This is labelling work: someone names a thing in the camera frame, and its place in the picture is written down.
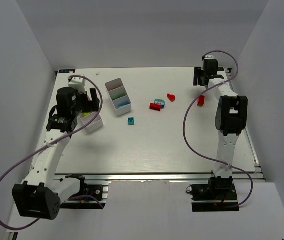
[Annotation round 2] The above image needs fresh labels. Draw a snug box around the small cyan lego brick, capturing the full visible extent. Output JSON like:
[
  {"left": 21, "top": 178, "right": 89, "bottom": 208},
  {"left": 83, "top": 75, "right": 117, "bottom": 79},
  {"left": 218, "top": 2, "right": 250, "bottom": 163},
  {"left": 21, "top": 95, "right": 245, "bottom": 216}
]
[{"left": 128, "top": 117, "right": 134, "bottom": 126}]

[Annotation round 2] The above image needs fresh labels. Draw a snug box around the red long lego brick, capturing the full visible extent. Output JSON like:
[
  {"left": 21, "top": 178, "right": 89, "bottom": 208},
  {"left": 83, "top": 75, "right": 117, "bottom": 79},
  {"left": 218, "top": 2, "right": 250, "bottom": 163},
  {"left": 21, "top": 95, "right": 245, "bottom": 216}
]
[{"left": 149, "top": 103, "right": 162, "bottom": 112}]

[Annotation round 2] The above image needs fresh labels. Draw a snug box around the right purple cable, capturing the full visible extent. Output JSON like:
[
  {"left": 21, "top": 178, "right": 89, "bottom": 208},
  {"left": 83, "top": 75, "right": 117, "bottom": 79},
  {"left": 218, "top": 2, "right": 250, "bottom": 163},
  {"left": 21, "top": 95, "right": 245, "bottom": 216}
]
[{"left": 183, "top": 50, "right": 254, "bottom": 207}]

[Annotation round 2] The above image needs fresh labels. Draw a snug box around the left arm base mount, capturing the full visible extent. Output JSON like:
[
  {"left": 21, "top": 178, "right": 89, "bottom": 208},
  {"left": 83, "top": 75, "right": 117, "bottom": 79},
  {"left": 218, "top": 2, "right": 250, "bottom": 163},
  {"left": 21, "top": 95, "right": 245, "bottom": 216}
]
[{"left": 61, "top": 174, "right": 108, "bottom": 210}]

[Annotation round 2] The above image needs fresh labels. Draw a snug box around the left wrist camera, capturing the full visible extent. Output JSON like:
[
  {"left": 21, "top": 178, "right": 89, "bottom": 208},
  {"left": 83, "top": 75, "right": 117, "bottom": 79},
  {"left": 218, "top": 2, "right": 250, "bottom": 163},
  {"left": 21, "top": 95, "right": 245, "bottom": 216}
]
[{"left": 68, "top": 76, "right": 85, "bottom": 94}]

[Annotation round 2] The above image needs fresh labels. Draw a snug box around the small red sloped lego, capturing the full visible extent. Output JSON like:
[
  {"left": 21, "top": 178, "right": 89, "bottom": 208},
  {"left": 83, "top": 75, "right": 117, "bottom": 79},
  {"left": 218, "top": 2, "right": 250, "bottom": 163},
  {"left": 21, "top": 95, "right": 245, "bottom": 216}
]
[{"left": 167, "top": 93, "right": 176, "bottom": 102}]

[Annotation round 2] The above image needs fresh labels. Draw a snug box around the dark green lego brick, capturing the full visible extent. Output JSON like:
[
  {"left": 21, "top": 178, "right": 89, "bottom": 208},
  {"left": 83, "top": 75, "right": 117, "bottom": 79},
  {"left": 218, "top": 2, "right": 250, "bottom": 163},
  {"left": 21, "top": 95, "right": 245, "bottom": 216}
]
[{"left": 112, "top": 94, "right": 121, "bottom": 100}]

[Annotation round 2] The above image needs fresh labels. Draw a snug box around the white sorting container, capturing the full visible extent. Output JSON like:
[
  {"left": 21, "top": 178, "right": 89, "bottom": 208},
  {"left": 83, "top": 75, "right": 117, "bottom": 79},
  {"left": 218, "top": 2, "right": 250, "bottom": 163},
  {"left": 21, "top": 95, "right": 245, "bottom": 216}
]
[
  {"left": 79, "top": 112, "right": 103, "bottom": 135},
  {"left": 105, "top": 78, "right": 132, "bottom": 117}
]

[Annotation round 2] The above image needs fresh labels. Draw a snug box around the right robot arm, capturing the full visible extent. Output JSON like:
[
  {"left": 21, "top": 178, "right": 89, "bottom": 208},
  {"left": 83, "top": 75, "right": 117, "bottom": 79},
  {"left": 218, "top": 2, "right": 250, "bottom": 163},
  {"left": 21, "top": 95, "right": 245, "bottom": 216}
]
[{"left": 193, "top": 55, "right": 248, "bottom": 193}]

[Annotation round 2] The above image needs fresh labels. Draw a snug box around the white left sorting container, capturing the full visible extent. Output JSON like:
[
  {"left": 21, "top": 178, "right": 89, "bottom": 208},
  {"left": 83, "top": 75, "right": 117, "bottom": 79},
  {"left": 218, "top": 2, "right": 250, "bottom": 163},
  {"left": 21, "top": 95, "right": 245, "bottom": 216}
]
[{"left": 79, "top": 112, "right": 103, "bottom": 135}]

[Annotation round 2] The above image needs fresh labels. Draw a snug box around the blue round toy piece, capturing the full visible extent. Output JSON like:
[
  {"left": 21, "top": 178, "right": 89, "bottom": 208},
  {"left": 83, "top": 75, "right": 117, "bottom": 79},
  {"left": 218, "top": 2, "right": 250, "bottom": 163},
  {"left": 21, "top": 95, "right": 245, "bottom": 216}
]
[{"left": 154, "top": 98, "right": 165, "bottom": 109}]

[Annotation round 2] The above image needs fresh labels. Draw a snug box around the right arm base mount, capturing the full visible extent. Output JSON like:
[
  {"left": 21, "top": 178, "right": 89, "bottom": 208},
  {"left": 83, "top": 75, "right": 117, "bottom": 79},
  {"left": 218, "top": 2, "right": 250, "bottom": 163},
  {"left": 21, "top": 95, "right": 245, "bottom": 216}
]
[{"left": 185, "top": 184, "right": 239, "bottom": 213}]

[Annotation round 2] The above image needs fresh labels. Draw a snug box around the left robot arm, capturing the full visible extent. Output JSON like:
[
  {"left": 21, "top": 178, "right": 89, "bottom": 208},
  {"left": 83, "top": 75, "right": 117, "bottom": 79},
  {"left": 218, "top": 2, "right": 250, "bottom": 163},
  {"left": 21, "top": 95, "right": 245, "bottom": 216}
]
[{"left": 12, "top": 87, "right": 100, "bottom": 220}]

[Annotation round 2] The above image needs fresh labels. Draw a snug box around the white right sorting container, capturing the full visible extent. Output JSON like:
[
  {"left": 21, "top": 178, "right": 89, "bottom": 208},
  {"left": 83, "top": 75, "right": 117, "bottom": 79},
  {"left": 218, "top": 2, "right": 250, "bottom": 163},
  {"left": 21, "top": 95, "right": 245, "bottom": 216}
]
[{"left": 105, "top": 78, "right": 132, "bottom": 117}]

